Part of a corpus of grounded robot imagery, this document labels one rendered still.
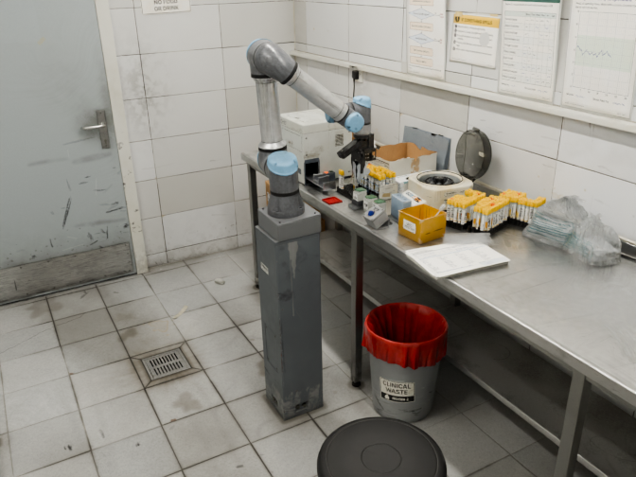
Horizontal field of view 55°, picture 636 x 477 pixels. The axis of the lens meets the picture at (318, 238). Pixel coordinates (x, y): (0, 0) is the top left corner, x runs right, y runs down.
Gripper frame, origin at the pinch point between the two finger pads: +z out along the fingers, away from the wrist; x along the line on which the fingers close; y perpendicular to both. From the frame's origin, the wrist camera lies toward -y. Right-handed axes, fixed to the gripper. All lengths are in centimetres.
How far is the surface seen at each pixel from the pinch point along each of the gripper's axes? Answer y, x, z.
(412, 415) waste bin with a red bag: 0, -45, 95
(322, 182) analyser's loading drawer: -2.4, 26.7, 8.2
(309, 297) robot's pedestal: -33, -15, 41
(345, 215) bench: -9.3, -5.5, 12.7
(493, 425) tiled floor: 30, -64, 100
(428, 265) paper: -12, -64, 11
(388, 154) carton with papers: 40, 33, 3
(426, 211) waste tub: 10.5, -34.5, 5.5
